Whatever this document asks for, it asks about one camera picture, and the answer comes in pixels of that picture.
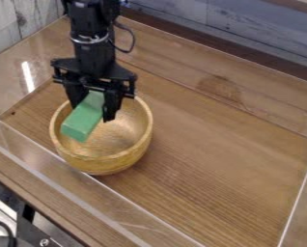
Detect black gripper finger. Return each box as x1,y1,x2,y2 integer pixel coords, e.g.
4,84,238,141
101,90,122,123
64,84,89,108

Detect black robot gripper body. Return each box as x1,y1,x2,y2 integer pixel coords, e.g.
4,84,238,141
50,38,136,97

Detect green rectangular block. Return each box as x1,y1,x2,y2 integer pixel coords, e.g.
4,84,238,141
60,91,104,142

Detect light wooden bowl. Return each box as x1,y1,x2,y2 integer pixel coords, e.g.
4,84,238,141
49,96,153,176

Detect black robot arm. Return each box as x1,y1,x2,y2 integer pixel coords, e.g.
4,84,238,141
50,0,136,122

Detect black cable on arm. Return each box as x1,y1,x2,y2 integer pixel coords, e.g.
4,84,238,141
109,20,136,54

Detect clear acrylic enclosure walls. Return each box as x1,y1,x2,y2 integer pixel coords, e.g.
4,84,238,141
0,9,307,247

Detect black table leg bracket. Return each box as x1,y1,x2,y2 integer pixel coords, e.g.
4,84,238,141
17,204,62,247

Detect black cable lower left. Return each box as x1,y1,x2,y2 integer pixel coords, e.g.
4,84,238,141
0,219,18,247

